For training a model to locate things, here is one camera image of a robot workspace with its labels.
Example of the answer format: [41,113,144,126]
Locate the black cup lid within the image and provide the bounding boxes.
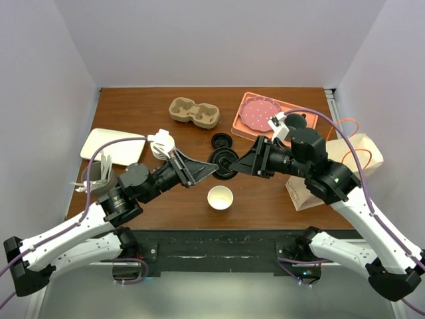
[208,147,239,181]
[211,132,233,149]

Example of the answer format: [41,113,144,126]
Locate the purple cable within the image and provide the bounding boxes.
[275,108,425,315]
[0,136,150,310]

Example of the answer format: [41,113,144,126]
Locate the grey holder cup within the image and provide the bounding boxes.
[78,162,118,196]

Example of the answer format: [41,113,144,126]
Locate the brown paper cup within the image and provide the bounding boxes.
[207,185,234,211]

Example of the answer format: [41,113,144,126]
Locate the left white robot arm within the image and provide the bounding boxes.
[3,150,218,297]

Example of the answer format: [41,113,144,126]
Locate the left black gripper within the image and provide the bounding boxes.
[140,148,218,203]

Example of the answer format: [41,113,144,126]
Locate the paper bag orange handles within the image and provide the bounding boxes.
[286,118,384,211]

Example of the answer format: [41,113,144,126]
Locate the pink plastic tray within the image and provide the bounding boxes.
[230,92,301,141]

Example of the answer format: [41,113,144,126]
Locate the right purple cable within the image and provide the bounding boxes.
[275,108,425,315]

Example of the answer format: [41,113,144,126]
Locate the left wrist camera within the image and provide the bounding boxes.
[147,129,174,147]

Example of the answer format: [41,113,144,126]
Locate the white rectangular plate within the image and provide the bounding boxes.
[80,128,145,166]

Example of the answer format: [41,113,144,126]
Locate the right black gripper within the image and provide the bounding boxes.
[230,134,309,177]

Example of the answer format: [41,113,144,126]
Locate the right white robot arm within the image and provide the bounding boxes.
[230,128,424,302]

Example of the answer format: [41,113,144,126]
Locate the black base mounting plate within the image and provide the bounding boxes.
[118,228,321,282]

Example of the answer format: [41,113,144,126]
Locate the cardboard cup carrier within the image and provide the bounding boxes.
[169,97,220,130]

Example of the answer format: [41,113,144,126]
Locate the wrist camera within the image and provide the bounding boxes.
[147,129,174,147]
[268,112,290,142]

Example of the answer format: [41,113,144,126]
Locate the dark green mug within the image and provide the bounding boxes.
[285,113,307,130]

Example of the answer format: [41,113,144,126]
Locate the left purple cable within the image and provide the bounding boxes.
[0,136,150,310]

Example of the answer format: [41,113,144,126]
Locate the stack of paper cups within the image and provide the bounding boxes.
[150,140,175,160]

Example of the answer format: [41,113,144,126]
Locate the pink dotted plate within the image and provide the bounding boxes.
[238,97,282,132]

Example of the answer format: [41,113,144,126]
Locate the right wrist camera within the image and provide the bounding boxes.
[268,112,290,142]

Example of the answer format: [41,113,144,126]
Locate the aluminium frame rails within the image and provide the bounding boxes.
[25,88,408,319]

